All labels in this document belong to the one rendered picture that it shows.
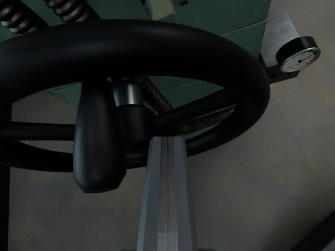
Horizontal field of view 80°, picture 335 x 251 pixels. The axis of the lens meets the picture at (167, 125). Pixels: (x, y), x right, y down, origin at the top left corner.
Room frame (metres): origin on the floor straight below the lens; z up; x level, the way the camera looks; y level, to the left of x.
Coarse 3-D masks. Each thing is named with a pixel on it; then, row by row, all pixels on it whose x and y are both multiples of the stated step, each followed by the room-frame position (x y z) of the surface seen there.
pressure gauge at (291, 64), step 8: (296, 40) 0.10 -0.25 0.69; (304, 40) 0.09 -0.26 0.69; (312, 40) 0.09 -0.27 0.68; (280, 48) 0.12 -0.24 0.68; (288, 48) 0.10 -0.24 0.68; (296, 48) 0.09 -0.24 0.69; (304, 48) 0.08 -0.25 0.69; (312, 48) 0.07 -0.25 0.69; (280, 56) 0.11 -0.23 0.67; (288, 56) 0.09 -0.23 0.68; (296, 56) 0.09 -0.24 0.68; (304, 56) 0.08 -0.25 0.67; (312, 56) 0.07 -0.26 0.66; (280, 64) 0.10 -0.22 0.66; (288, 64) 0.09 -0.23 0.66; (296, 64) 0.08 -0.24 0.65; (304, 64) 0.07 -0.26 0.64; (288, 72) 0.08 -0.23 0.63
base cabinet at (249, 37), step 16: (240, 32) 0.18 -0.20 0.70; (256, 32) 0.16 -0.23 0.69; (256, 48) 0.16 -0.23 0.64; (160, 80) 0.26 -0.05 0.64; (176, 80) 0.24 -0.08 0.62; (192, 80) 0.23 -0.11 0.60; (64, 96) 0.36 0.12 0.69; (176, 96) 0.25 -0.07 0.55; (192, 96) 0.23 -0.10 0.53; (208, 128) 0.22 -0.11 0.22
